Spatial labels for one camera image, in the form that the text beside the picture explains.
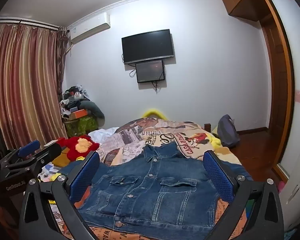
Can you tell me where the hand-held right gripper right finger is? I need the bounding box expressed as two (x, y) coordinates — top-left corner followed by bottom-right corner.
(203, 150), (285, 240)

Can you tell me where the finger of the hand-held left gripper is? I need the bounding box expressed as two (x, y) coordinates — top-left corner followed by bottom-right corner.
(28, 142), (63, 173)
(4, 139), (41, 167)

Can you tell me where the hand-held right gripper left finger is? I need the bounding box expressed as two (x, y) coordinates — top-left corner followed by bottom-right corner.
(19, 151), (108, 240)

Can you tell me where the blue denim jacket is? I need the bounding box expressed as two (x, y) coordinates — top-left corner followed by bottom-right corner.
(57, 141), (252, 233)

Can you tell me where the pile of picture books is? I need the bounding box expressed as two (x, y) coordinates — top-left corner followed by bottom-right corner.
(40, 162), (62, 182)

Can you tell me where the red plush toy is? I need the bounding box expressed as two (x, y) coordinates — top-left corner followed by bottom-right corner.
(56, 135), (100, 162)

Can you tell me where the yellow bed sheet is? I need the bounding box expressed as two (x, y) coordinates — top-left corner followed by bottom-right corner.
(211, 127), (230, 153)

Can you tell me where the green patterned box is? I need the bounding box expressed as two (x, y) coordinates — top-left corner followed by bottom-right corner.
(65, 115), (99, 138)

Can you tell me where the grey purple backpack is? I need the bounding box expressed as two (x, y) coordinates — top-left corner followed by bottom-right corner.
(217, 114), (241, 148)

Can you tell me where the white cloth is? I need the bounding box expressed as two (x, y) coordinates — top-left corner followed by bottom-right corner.
(89, 127), (119, 145)

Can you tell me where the orange box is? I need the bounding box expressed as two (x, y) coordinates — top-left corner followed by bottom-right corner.
(69, 109), (88, 120)

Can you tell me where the pile of mixed clutter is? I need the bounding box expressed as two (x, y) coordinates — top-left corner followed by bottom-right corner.
(60, 85), (90, 118)

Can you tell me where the printed blanket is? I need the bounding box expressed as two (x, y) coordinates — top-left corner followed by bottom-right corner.
(48, 117), (252, 240)

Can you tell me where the striped brown curtain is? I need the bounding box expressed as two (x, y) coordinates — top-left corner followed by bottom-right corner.
(0, 21), (68, 150)

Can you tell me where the white appliance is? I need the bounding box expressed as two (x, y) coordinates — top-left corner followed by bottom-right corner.
(280, 137), (300, 230)

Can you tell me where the yellow rounded cushion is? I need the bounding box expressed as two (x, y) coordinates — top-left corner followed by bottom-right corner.
(143, 108), (166, 119)

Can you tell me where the dark curtain rod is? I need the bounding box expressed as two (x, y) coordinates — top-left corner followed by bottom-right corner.
(0, 19), (70, 33)

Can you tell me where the small black monitor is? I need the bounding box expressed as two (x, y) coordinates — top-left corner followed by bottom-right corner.
(135, 59), (165, 84)

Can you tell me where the white air conditioner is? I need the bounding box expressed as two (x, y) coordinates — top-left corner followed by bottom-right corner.
(67, 12), (111, 46)

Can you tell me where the black monitor cable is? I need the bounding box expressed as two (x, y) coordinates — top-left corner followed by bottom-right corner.
(151, 80), (163, 94)

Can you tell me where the wooden door frame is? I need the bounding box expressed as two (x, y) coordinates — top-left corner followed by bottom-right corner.
(255, 0), (296, 180)

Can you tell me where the black wall television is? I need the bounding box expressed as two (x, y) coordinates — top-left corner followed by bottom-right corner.
(122, 29), (175, 65)

